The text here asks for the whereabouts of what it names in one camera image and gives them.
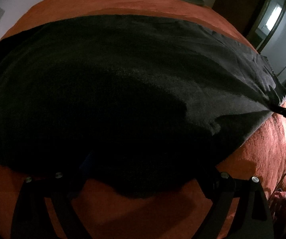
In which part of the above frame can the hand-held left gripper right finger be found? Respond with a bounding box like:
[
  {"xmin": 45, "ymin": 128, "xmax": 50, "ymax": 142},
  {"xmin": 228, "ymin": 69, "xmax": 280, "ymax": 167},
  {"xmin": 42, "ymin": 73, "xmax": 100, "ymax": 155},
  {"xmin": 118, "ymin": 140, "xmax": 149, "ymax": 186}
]
[{"xmin": 201, "ymin": 168, "xmax": 274, "ymax": 239}]

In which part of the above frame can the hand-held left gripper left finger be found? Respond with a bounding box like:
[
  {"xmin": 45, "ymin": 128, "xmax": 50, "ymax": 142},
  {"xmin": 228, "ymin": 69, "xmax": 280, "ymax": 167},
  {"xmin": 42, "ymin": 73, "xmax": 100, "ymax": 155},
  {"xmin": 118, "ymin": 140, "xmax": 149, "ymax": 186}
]
[{"xmin": 11, "ymin": 172, "xmax": 91, "ymax": 239}]

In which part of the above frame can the dark grey-green fleece garment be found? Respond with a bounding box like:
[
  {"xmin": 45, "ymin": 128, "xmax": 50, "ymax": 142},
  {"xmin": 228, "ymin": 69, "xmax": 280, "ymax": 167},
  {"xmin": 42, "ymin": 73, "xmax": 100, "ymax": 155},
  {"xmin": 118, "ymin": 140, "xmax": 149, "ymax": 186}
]
[{"xmin": 0, "ymin": 14, "xmax": 286, "ymax": 198}]

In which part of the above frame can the orange fleece blanket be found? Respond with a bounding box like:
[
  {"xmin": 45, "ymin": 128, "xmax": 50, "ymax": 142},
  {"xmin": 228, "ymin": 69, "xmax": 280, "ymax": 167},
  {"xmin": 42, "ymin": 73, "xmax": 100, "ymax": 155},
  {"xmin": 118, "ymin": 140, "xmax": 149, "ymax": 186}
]
[{"xmin": 0, "ymin": 0, "xmax": 286, "ymax": 239}]

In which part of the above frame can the patterned red cloth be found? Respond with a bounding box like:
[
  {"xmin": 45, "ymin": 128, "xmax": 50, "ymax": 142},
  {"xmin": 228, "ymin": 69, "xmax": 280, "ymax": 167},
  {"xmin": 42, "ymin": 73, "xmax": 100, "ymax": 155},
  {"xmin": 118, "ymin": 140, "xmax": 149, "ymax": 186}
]
[{"xmin": 269, "ymin": 183, "xmax": 286, "ymax": 219}]

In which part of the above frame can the dark wooden door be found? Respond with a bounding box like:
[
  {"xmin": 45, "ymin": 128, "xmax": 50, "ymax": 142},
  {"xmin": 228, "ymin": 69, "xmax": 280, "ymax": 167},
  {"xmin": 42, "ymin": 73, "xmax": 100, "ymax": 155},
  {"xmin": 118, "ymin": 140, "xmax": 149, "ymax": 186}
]
[{"xmin": 211, "ymin": 0, "xmax": 270, "ymax": 39}]

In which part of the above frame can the metal door frame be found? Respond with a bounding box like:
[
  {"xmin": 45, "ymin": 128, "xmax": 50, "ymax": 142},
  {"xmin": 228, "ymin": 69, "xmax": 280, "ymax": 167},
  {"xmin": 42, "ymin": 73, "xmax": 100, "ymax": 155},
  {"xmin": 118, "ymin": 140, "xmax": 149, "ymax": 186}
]
[{"xmin": 246, "ymin": 0, "xmax": 286, "ymax": 54}]

